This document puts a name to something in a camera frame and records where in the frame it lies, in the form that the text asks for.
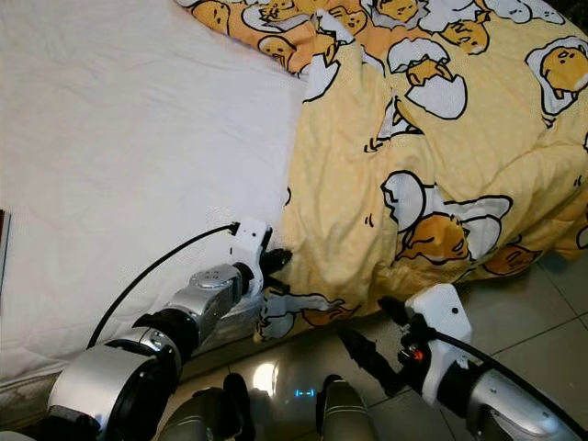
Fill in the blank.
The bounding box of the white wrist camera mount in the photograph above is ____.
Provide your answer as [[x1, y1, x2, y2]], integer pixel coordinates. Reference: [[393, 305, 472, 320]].
[[231, 219, 273, 277], [404, 283, 475, 406]]

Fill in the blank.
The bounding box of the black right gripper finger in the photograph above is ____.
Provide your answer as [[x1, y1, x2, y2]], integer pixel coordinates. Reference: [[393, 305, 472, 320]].
[[338, 329, 405, 398], [377, 296, 414, 330]]

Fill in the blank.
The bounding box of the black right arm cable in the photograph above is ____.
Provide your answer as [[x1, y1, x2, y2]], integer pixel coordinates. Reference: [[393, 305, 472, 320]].
[[430, 329, 588, 435]]

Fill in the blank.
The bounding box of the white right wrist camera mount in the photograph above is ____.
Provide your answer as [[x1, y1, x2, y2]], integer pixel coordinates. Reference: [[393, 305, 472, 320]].
[[404, 283, 475, 406]]

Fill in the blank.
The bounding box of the white quilted mattress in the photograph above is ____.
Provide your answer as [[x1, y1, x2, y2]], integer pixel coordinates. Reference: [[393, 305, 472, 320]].
[[0, 0, 310, 435]]

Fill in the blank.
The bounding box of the robot left leg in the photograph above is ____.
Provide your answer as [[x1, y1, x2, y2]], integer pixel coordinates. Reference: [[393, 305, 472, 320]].
[[151, 371, 254, 441]]

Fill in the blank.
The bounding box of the yellow cartoon egg blanket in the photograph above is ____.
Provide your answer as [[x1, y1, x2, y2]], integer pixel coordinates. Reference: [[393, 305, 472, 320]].
[[173, 0, 588, 343]]

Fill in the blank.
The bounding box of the robot right leg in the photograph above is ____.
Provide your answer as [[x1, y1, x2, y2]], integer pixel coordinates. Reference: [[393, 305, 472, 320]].
[[316, 374, 379, 441]]

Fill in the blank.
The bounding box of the robot leg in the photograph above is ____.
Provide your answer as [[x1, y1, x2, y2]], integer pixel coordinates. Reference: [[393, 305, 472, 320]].
[[151, 371, 254, 441], [316, 374, 379, 441]]

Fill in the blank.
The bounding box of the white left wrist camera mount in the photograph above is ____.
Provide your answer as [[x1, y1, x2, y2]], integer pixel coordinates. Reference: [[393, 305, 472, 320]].
[[231, 219, 273, 277]]

